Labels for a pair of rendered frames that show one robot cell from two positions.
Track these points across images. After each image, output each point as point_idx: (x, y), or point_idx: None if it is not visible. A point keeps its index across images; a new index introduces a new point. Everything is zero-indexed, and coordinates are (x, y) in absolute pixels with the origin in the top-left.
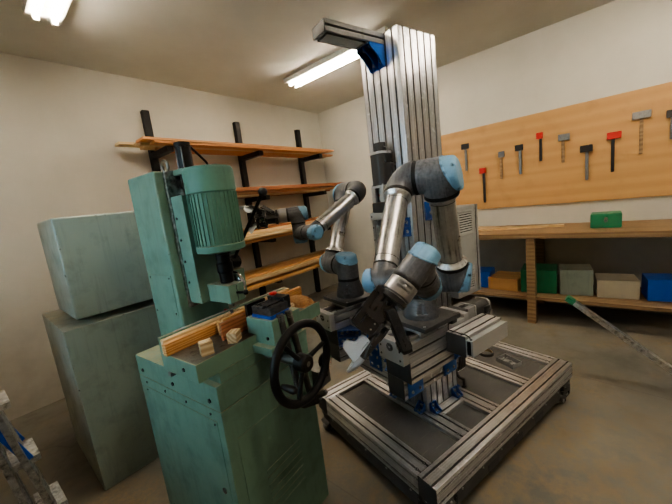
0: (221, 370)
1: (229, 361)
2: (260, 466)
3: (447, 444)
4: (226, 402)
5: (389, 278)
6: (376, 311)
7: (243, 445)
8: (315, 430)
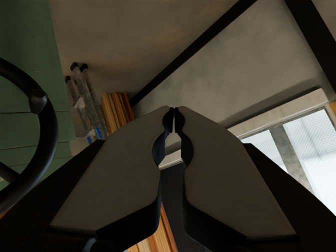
0: (68, 157)
1: (54, 165)
2: (11, 20)
3: None
4: (62, 118)
5: None
6: None
7: (39, 60)
8: None
